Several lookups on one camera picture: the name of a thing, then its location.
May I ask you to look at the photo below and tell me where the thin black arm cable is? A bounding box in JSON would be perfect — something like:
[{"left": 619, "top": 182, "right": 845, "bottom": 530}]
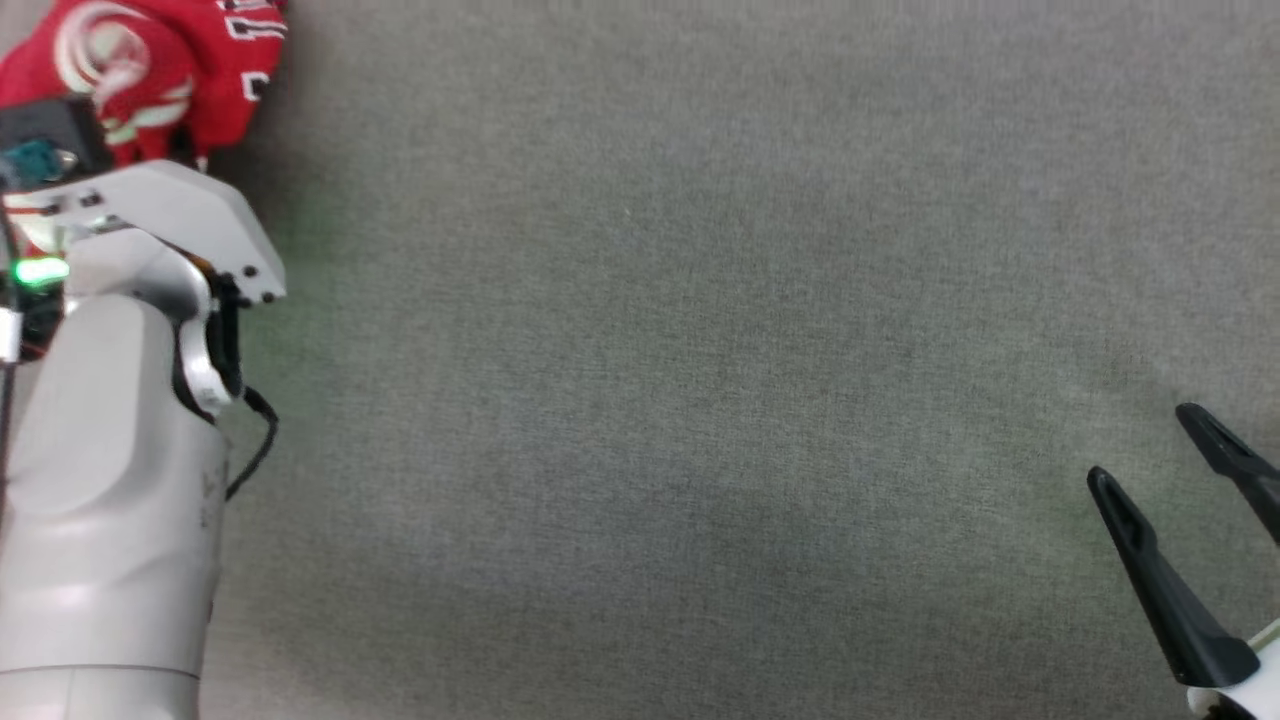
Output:
[{"left": 224, "top": 385, "right": 280, "bottom": 501}]

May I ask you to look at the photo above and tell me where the grey fabric sofa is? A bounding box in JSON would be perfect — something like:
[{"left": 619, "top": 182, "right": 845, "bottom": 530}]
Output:
[{"left": 0, "top": 0, "right": 1280, "bottom": 720}]

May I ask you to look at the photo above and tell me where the red garment with white trim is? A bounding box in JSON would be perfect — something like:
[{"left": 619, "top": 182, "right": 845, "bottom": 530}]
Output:
[{"left": 0, "top": 0, "right": 291, "bottom": 361}]

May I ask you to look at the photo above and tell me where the left gripper, green light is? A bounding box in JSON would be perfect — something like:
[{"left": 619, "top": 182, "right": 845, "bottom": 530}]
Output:
[{"left": 0, "top": 190, "right": 76, "bottom": 356}]

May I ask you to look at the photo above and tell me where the teal cable connector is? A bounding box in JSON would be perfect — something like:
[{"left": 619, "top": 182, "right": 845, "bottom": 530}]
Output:
[{"left": 3, "top": 140, "right": 63, "bottom": 187}]

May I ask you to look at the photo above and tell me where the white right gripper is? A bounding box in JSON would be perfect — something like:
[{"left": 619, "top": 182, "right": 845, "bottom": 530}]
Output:
[{"left": 1087, "top": 403, "right": 1280, "bottom": 720}]

